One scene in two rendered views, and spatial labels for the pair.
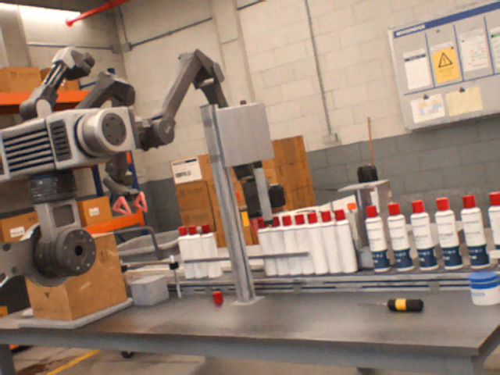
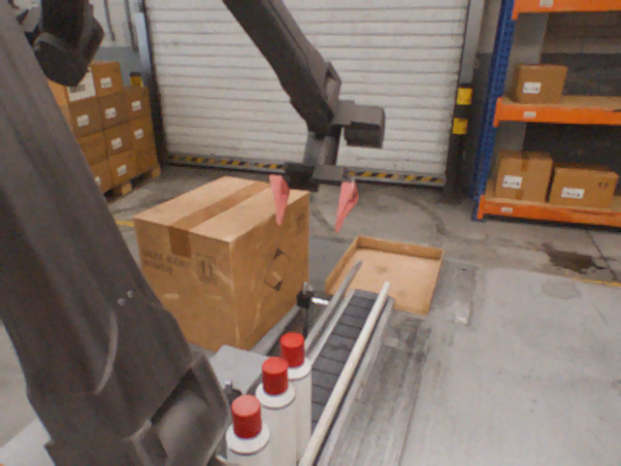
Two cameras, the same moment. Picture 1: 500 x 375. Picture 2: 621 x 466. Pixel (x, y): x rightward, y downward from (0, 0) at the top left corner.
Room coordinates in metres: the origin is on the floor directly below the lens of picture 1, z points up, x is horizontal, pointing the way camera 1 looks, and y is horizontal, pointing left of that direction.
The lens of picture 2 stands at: (2.33, -0.19, 1.48)
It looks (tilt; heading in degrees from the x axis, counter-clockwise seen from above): 25 degrees down; 73
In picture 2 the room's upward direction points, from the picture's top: straight up
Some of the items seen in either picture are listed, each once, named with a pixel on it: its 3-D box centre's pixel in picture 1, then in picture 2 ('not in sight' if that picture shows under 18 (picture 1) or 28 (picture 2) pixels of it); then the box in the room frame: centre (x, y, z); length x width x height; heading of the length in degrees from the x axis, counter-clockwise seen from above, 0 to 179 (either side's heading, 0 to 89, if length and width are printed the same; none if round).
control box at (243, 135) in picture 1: (241, 135); not in sight; (2.11, 0.00, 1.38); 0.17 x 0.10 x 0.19; 106
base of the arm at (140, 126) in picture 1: (131, 129); not in sight; (1.84, 0.31, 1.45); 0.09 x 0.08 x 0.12; 57
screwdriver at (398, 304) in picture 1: (387, 304); not in sight; (1.69, -0.30, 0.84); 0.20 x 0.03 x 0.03; 51
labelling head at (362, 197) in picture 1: (369, 224); not in sight; (2.05, -0.36, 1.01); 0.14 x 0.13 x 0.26; 51
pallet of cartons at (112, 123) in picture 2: not in sight; (77, 130); (1.58, 4.34, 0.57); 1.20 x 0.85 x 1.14; 59
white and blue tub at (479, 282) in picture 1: (484, 287); not in sight; (1.59, -0.53, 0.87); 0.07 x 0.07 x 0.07
